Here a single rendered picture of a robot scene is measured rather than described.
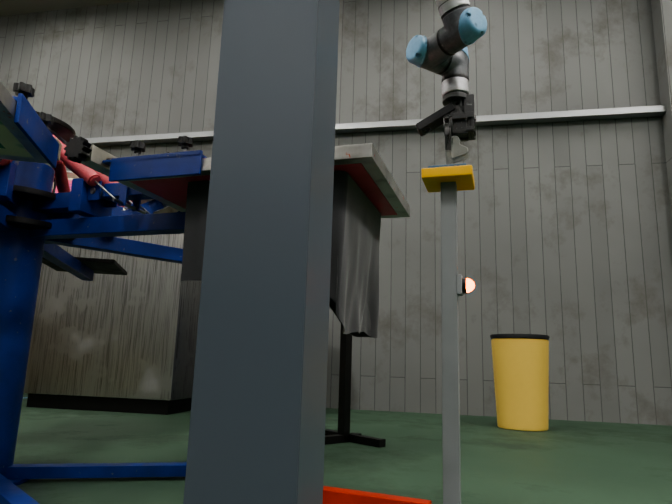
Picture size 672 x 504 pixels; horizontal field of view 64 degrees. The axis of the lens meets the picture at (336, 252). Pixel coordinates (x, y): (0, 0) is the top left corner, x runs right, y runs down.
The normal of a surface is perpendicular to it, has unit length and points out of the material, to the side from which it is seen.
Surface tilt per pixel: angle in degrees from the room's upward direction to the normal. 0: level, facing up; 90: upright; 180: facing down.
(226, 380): 90
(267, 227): 90
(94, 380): 90
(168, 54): 90
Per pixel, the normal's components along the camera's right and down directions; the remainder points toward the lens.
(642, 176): -0.20, -0.20
